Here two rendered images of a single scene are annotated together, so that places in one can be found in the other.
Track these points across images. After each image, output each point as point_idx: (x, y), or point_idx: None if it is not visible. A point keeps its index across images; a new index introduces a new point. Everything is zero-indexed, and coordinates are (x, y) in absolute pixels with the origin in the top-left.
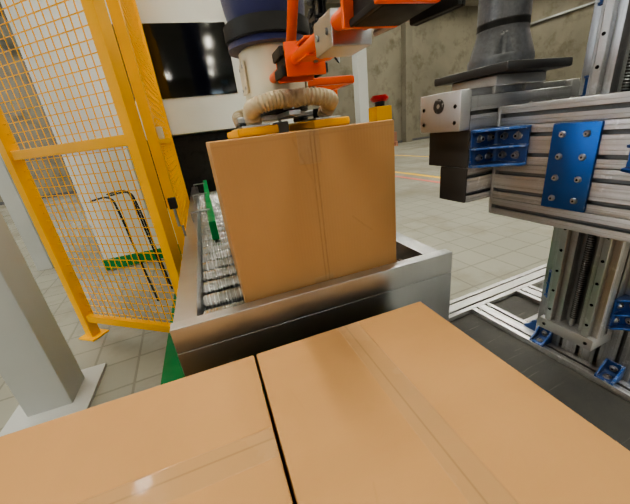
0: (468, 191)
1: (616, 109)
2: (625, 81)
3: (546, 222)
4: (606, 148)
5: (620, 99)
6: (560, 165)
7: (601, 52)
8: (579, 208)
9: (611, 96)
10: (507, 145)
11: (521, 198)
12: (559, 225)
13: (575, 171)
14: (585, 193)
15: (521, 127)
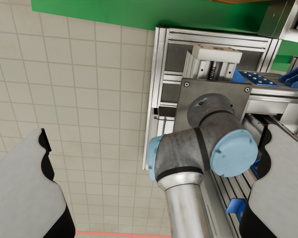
0: (296, 60)
1: (255, 86)
2: (263, 124)
3: (249, 71)
4: (248, 80)
5: (257, 87)
6: (261, 78)
7: (286, 128)
8: (241, 71)
9: (261, 88)
10: (295, 78)
11: (267, 75)
12: (243, 70)
13: (252, 76)
14: (242, 73)
15: (295, 82)
